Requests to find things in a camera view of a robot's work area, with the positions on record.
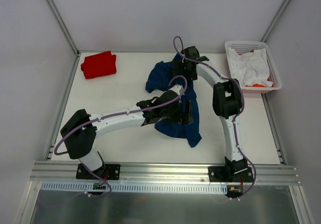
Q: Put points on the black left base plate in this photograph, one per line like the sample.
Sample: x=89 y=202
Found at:
x=107 y=171

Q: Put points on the orange t-shirt in basket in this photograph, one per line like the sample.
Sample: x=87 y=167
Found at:
x=260 y=85

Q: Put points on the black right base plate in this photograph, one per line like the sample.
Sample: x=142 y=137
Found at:
x=224 y=174

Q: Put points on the folded red t-shirt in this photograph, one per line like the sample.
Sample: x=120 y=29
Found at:
x=99 y=65

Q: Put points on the left aluminium frame post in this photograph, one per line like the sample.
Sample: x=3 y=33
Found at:
x=57 y=16

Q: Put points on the white t-shirt in basket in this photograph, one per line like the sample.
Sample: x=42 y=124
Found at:
x=249 y=68

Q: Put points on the right aluminium frame post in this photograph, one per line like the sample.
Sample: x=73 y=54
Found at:
x=276 y=18

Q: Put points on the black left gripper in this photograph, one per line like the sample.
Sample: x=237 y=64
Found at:
x=182 y=112

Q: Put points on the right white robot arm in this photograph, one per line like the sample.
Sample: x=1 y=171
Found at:
x=228 y=104

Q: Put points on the aluminium frame post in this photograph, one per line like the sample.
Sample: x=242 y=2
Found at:
x=276 y=18
x=57 y=16

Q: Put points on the white plastic laundry basket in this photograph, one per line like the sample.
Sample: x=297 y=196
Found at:
x=248 y=46

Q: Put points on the white slotted cable duct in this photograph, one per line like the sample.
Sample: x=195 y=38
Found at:
x=135 y=187

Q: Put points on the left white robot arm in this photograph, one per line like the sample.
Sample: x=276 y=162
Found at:
x=82 y=129

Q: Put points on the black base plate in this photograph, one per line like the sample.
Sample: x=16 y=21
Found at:
x=107 y=171
x=224 y=174

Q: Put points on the blue mickey mouse t-shirt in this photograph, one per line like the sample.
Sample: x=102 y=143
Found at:
x=159 y=79

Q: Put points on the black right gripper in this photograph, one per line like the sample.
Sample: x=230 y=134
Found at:
x=183 y=68

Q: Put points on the aluminium front mounting rail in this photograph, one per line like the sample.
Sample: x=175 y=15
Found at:
x=165 y=173

